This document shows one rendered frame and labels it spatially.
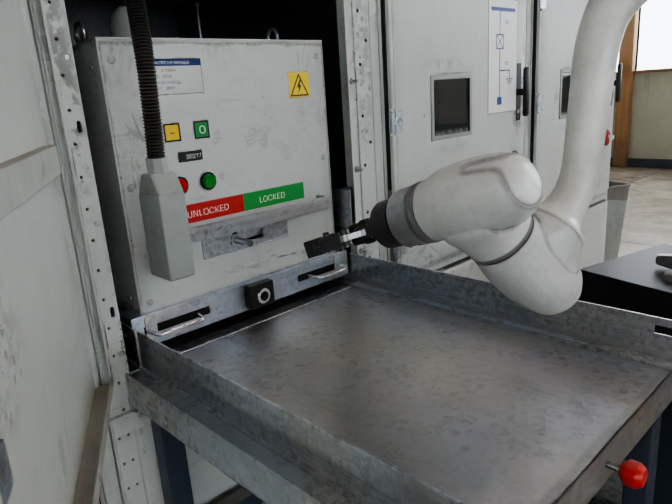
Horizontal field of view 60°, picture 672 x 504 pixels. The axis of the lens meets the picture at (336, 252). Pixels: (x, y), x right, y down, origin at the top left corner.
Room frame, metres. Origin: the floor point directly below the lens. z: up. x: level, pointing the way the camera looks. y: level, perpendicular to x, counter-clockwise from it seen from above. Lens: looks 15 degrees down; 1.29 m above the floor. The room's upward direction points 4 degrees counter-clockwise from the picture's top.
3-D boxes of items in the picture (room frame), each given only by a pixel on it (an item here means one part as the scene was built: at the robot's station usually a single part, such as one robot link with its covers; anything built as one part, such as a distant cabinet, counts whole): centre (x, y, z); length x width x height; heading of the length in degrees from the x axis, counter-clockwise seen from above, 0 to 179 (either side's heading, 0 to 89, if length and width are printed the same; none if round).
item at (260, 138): (1.14, 0.18, 1.15); 0.48 x 0.01 x 0.48; 133
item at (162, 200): (0.95, 0.28, 1.09); 0.08 x 0.05 x 0.17; 43
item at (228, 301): (1.15, 0.19, 0.89); 0.54 x 0.05 x 0.06; 133
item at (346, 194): (1.43, 0.03, 1.03); 0.30 x 0.08 x 0.09; 43
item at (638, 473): (0.60, -0.34, 0.82); 0.04 x 0.03 x 0.03; 43
